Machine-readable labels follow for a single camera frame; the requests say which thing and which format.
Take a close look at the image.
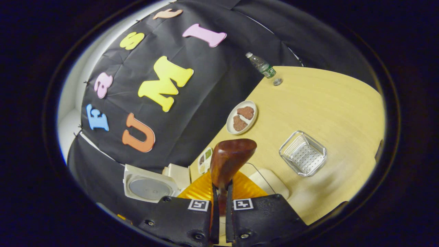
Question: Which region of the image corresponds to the clear chopstick holder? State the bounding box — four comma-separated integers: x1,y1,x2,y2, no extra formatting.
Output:
278,130,327,177

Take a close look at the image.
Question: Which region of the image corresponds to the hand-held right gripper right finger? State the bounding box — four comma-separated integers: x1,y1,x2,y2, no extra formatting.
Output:
225,170,307,246

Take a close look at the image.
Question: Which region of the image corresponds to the clear bottle with green label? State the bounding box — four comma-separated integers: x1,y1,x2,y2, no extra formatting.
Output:
246,52,276,79

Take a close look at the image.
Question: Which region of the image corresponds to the white divided condiment tray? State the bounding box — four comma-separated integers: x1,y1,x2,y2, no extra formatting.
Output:
198,147,213,174

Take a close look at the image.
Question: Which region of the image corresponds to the brown meat piece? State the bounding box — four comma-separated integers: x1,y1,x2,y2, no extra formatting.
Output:
233,115,248,132
237,106,255,120

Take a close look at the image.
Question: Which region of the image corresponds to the white rice cooker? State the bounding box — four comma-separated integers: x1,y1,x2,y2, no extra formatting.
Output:
123,164,180,203

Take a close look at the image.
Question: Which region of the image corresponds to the white toaster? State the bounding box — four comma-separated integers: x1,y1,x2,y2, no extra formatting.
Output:
163,164,191,190

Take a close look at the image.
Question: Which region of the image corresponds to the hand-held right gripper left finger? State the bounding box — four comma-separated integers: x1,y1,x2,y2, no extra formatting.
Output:
139,170,220,246

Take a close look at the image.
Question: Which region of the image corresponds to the wooden spoon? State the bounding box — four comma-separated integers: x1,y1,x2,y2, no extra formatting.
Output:
210,139,258,216

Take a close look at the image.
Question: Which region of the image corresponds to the white plate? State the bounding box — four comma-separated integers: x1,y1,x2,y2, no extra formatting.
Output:
226,100,258,135

